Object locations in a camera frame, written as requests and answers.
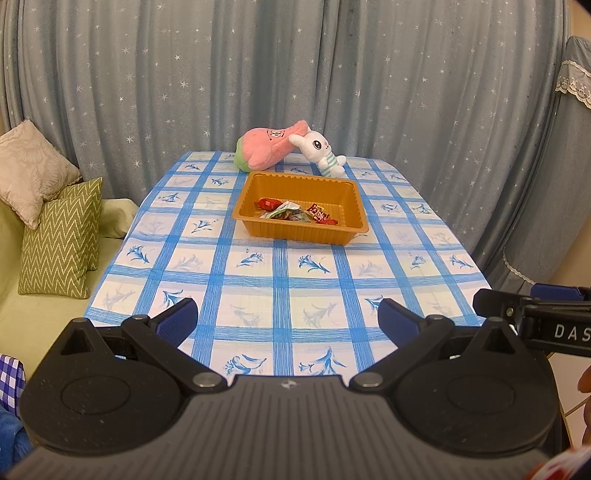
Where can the pink plush toy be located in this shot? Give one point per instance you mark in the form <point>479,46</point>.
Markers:
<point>263,147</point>

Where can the white rabbit plush toy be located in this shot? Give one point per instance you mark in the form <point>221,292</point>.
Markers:
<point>321,152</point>

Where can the blue checked tablecloth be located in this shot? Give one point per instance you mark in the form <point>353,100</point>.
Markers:
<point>286,286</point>

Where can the dark red candy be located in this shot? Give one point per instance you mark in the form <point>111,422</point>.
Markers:
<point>318,212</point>

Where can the orange plastic tray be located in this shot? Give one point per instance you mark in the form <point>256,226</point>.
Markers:
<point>295,233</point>

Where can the grey starred curtain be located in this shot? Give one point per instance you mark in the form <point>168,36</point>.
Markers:
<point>184,69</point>

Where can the red white printed cloth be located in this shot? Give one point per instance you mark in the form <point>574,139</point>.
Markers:
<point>563,466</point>

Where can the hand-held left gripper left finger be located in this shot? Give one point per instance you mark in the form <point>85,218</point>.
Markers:
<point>178,318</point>

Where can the green zigzag cushion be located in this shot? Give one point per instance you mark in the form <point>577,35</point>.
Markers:
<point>55,249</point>
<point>94,207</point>

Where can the grey lace-trimmed cover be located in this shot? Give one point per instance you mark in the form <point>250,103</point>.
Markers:
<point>554,184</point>

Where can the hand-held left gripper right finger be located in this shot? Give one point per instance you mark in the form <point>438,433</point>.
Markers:
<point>397,318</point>

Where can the blue white checked cloth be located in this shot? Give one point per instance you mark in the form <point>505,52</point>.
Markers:
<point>11,378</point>

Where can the person's right hand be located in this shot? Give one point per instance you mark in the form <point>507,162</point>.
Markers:
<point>587,406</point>

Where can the long green snack packet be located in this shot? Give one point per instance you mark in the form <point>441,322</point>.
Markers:
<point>281,213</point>

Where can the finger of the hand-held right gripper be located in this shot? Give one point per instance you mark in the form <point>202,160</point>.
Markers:
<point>561,293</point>
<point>498,305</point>

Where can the beige cushion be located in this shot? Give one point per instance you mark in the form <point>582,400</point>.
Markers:
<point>32,166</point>

